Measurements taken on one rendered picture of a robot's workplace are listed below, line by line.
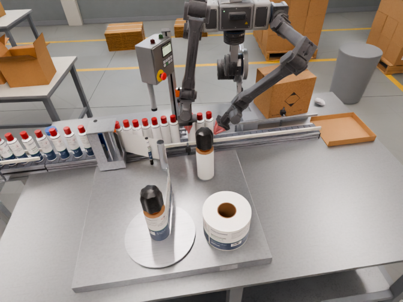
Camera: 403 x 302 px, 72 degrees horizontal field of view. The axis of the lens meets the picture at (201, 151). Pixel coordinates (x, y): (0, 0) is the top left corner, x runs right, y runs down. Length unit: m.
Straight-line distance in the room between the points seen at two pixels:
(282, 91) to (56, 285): 1.56
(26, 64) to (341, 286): 2.89
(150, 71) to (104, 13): 5.74
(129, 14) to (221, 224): 6.24
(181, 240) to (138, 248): 0.18
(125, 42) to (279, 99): 4.00
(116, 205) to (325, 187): 1.07
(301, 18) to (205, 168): 3.70
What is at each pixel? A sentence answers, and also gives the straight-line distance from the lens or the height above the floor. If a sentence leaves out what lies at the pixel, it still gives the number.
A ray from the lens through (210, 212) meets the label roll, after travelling 1.15.
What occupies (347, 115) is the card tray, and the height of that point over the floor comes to 0.84.
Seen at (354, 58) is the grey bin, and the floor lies 0.60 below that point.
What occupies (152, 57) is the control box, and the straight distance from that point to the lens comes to 1.39.
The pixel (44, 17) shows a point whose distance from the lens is 7.65.
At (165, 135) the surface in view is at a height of 0.97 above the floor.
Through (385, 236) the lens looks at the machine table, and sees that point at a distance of 1.53.
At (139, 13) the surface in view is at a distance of 6.95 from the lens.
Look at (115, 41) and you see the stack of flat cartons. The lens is 5.48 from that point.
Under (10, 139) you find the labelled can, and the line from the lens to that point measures 1.80.
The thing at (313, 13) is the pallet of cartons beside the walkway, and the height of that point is 0.67.
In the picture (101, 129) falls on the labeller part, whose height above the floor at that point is 1.14.
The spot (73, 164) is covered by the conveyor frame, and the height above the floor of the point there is 0.86.
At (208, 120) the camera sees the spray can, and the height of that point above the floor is 1.04.
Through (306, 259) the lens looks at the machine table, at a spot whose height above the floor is 0.83.
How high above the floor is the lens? 1.97
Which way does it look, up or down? 42 degrees down
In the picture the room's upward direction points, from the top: 3 degrees counter-clockwise
